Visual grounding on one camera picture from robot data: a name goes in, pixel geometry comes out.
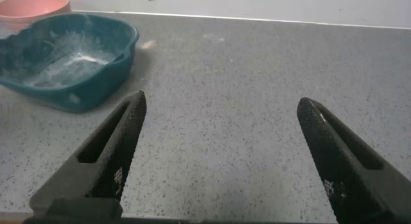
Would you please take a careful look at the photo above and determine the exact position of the teal square basin with handle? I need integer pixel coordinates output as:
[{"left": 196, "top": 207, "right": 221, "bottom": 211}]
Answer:
[{"left": 0, "top": 12, "right": 140, "bottom": 114}]

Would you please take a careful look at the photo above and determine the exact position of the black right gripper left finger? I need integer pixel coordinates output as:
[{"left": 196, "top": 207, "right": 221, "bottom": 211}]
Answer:
[{"left": 29, "top": 89, "right": 148, "bottom": 218}]

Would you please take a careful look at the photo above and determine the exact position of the pink bowl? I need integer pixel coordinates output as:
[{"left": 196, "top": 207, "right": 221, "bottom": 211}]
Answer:
[{"left": 0, "top": 0, "right": 72, "bottom": 34}]

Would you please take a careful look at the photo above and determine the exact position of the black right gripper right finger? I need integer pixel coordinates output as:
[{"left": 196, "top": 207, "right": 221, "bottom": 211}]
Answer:
[{"left": 296, "top": 97, "right": 411, "bottom": 224}]

